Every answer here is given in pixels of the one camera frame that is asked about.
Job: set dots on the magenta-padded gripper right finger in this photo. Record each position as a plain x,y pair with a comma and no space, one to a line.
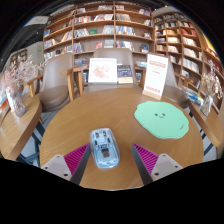
146,160

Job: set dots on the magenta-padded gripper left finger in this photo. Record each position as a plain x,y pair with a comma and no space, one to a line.
76,159

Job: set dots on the transparent computer mouse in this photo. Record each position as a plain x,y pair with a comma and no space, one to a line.
104,148

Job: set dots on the green smiley mouse pad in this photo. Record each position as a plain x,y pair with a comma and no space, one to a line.
161,120

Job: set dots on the round wooden side table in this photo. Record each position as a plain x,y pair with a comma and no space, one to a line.
208,125
16,130

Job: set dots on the taupe armchair with wooden arms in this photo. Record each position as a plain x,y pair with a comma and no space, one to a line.
173,90
113,55
55,83

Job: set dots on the stack of wrapped books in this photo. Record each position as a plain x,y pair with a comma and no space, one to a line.
192,96

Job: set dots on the vase with pink blossom branches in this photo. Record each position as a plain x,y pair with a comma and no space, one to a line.
18,103

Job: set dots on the glass vase with dried flowers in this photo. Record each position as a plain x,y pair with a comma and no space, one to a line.
206,103

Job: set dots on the white sign on wooden base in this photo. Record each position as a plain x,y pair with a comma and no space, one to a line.
155,75

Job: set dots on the dark blue book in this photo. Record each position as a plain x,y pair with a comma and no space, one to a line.
125,73

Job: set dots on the small white table sign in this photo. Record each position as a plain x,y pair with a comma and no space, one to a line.
9,98

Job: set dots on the white framed floral picture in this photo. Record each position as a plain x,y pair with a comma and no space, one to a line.
102,70

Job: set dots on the light blue book stack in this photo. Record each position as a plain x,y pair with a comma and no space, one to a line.
141,63

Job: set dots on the small distant wooden bookshelf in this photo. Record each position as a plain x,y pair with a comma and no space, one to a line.
19,57

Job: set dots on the tall wooden bookshelf with books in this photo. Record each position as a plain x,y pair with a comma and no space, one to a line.
186,43

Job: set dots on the wide wooden bookshelf with books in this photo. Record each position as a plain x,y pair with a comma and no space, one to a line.
96,30

